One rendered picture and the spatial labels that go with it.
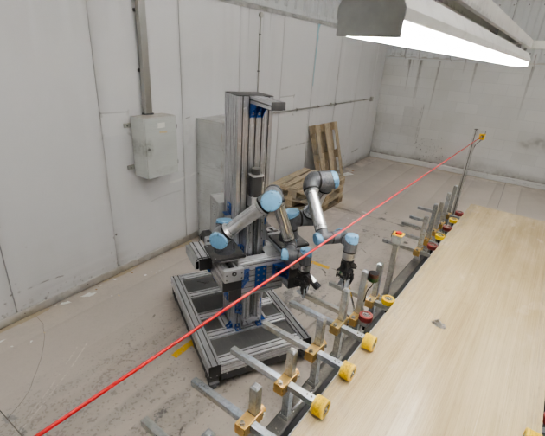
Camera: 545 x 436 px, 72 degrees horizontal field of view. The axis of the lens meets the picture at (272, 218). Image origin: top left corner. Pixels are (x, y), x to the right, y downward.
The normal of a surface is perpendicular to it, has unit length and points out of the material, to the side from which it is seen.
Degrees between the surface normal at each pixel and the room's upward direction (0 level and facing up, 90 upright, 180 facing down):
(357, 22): 90
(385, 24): 90
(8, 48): 90
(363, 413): 0
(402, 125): 90
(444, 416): 0
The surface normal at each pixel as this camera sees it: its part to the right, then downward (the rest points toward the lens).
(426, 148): -0.56, 0.30
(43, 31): 0.83, 0.27
